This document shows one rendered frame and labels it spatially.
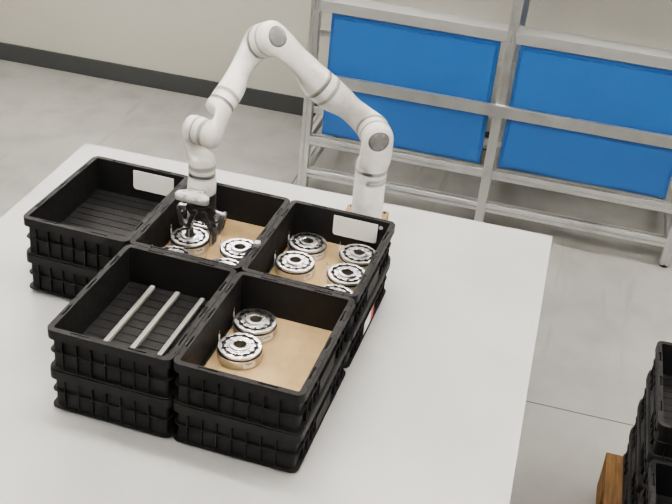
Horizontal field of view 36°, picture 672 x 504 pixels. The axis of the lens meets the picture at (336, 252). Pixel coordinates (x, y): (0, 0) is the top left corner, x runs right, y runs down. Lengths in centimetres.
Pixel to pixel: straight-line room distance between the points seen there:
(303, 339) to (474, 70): 220
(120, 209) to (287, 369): 84
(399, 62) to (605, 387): 161
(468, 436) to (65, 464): 92
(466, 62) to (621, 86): 64
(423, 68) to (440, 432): 230
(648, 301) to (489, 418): 205
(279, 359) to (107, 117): 329
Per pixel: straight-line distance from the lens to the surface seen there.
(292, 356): 245
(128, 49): 592
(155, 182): 302
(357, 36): 451
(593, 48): 439
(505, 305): 298
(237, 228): 293
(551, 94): 447
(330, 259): 282
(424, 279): 303
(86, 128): 545
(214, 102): 267
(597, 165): 458
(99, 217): 298
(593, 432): 374
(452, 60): 446
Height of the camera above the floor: 231
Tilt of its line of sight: 31 degrees down
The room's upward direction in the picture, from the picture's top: 6 degrees clockwise
